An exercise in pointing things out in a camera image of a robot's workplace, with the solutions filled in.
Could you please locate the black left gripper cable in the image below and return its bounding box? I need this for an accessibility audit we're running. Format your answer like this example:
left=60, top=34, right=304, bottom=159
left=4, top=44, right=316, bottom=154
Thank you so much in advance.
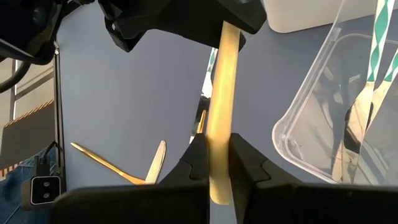
left=0, top=60, right=32, bottom=94

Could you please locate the gold cutlery piece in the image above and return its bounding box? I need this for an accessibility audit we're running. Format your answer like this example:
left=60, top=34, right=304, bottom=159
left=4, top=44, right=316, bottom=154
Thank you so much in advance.
left=196, top=108, right=208, bottom=135
left=70, top=141, right=146, bottom=185

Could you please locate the black table frame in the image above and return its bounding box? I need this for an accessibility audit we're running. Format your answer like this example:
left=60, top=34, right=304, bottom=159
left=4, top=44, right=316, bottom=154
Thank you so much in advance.
left=52, top=42, right=67, bottom=194

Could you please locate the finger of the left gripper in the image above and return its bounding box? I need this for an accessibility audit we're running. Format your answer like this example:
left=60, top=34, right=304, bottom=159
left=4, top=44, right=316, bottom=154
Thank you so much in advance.
left=104, top=15, right=149, bottom=54
left=217, top=0, right=269, bottom=35

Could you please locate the dark mat striped edge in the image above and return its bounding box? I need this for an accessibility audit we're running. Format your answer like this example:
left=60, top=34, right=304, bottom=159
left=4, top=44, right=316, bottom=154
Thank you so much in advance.
left=0, top=98, right=56, bottom=179

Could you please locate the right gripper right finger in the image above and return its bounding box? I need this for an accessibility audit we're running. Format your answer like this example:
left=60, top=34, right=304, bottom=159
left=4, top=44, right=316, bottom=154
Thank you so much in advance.
left=228, top=133, right=398, bottom=224

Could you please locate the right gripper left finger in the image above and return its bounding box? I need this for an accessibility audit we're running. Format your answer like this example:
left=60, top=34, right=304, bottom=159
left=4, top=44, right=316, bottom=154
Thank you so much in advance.
left=51, top=133, right=211, bottom=224

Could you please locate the person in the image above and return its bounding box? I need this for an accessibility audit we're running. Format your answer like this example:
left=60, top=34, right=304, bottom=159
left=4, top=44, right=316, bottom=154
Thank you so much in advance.
left=0, top=148, right=40, bottom=224

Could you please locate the clear plastic bin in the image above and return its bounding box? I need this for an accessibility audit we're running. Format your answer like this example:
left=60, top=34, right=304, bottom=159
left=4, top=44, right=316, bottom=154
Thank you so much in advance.
left=272, top=0, right=398, bottom=187

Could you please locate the white plastic bin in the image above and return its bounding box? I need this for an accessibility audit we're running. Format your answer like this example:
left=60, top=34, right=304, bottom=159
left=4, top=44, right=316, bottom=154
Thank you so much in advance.
left=263, top=0, right=379, bottom=34

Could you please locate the green white striped straw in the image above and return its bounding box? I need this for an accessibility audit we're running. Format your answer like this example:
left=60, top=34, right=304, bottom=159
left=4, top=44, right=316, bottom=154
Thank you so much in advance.
left=331, top=0, right=396, bottom=184

